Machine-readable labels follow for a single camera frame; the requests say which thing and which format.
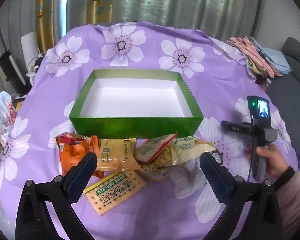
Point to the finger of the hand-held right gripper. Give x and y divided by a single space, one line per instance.
231 127

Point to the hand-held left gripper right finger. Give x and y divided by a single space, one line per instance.
211 177

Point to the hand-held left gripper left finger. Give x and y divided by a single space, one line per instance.
82 177

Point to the green label cracker packet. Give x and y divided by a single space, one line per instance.
110 197

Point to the pale snack packet orange print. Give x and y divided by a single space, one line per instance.
187 150

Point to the tan cracker packet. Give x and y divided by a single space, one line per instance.
115 155

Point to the red brown snack packet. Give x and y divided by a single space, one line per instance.
70 138

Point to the yellowish snack packet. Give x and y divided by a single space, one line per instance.
152 172

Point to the green cardboard box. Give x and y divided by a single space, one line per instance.
130 127

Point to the person's right forearm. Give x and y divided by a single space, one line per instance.
295 200

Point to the person's right hand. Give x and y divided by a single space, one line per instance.
273 160

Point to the grey sofa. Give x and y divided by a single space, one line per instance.
297 92

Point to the purple floral tablecloth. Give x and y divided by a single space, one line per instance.
215 62

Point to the pile of folded clothes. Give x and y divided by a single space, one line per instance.
262 57

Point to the white plastic bag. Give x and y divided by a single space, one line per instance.
2 115

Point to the grey curtain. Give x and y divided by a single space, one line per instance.
177 2

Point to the white cylinder appliance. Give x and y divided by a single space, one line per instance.
30 42

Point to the yellow patterned curtain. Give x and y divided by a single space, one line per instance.
50 17

